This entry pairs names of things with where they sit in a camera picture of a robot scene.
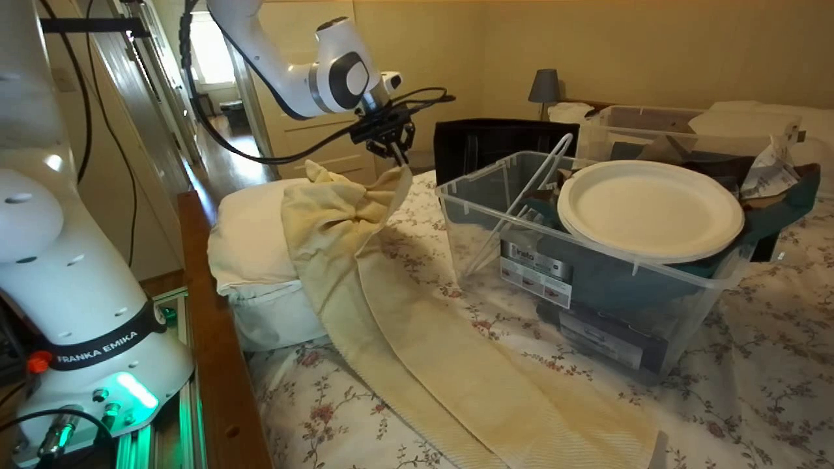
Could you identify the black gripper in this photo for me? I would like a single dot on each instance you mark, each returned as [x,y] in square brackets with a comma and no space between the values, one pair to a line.
[387,132]

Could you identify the yellow waffle weave towel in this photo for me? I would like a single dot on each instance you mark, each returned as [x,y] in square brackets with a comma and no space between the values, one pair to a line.
[417,348]

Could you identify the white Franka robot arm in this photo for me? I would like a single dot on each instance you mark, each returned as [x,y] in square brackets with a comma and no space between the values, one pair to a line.
[69,262]

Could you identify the clear plastic storage bin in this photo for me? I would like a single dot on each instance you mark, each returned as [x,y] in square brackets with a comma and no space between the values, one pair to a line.
[485,210]

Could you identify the white plastic clothes hanger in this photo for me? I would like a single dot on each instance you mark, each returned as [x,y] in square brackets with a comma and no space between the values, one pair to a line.
[537,179]

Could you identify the small grey table lamp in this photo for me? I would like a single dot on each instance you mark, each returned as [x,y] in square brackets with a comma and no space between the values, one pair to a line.
[546,86]

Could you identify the cream white pillow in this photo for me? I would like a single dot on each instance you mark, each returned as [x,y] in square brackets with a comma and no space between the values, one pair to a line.
[252,236]

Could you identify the pale blue pillow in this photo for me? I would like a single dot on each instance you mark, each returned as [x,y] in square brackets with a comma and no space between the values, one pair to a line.
[276,315]

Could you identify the clear plastic container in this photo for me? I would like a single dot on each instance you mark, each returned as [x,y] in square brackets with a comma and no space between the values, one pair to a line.
[641,132]

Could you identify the dark box with white labels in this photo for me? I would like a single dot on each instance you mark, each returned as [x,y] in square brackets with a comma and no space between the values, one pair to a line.
[609,296]

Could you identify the white paper plate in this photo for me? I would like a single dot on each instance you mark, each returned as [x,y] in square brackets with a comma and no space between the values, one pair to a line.
[652,211]

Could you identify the brown wooden bed footboard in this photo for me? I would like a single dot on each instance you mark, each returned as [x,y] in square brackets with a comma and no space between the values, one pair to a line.
[216,348]

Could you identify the white folded bedding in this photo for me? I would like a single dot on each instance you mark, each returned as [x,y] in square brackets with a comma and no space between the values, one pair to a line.
[765,121]

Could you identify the crumpled white plastic bag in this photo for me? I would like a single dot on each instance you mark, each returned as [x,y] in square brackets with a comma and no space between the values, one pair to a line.
[769,173]

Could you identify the floral print bed sheet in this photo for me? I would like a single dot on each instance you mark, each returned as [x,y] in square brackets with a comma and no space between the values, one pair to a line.
[765,391]

